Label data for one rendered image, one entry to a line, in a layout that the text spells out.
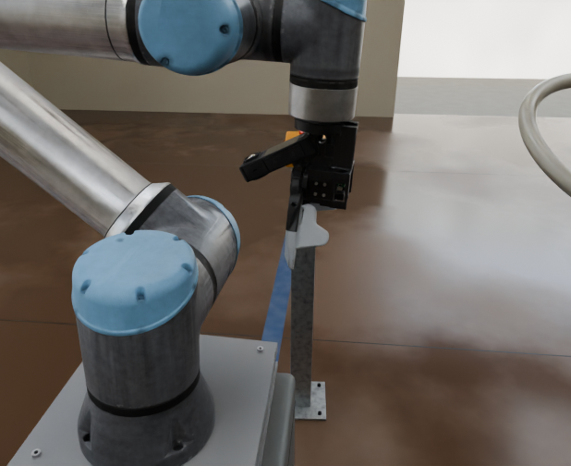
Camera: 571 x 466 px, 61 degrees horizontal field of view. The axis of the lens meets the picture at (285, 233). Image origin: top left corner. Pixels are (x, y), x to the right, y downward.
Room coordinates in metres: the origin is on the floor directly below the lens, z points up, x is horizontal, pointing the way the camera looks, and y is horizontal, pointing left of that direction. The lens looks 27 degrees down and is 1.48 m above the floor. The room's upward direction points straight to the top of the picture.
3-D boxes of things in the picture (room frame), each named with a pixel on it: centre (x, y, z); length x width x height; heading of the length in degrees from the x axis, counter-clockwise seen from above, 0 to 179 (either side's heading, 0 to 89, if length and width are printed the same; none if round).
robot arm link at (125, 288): (0.53, 0.19, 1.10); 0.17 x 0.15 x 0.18; 171
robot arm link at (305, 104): (0.67, -0.05, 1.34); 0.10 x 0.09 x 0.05; 167
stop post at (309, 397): (1.46, -0.06, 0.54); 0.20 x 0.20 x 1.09; 87
